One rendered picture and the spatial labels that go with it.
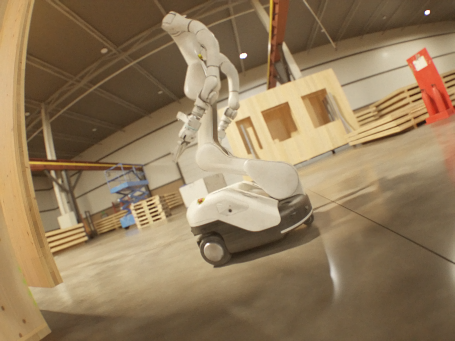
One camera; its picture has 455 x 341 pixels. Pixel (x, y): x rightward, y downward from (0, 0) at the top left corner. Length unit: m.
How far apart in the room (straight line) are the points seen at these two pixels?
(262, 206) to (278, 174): 0.21
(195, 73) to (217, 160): 0.53
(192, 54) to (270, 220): 1.07
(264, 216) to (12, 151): 1.38
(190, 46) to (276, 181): 0.98
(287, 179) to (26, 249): 1.48
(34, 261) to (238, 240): 1.10
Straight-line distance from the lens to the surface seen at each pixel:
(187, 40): 1.55
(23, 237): 1.45
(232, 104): 1.56
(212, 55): 1.20
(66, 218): 15.70
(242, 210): 1.05
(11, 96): 1.60
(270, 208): 1.04
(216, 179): 6.56
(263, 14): 13.81
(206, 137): 1.31
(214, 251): 1.17
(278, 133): 9.23
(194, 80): 1.36
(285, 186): 1.17
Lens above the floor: 0.39
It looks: 3 degrees up
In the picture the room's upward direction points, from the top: 21 degrees counter-clockwise
